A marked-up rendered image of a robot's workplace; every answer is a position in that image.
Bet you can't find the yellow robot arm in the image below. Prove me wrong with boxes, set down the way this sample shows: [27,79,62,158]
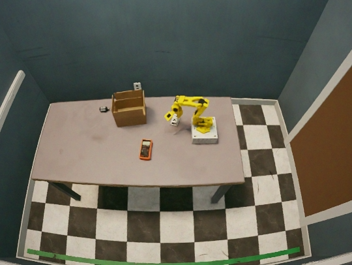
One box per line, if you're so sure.
[173,96,212,134]

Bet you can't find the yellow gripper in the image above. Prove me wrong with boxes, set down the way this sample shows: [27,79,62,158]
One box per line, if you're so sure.
[164,106,183,121]

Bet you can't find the orange digital multimeter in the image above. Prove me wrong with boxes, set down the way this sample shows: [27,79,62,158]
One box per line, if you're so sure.
[139,139,152,161]

